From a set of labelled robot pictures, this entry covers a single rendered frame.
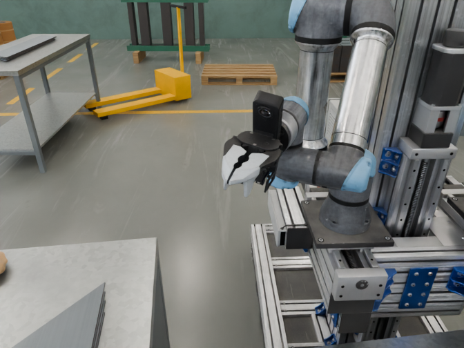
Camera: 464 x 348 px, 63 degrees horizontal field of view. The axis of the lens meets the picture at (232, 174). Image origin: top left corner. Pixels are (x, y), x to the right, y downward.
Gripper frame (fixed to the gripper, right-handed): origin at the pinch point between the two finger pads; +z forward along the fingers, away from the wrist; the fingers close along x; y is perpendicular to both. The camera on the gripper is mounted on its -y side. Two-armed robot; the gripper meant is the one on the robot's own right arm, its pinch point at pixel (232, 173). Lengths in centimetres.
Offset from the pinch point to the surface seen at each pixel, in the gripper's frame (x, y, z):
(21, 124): 312, 167, -210
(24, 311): 40, 47, 9
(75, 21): 712, 201, -722
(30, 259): 53, 48, -4
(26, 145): 265, 160, -175
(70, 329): 26, 42, 10
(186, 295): 49, 154, -92
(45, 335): 30, 43, 13
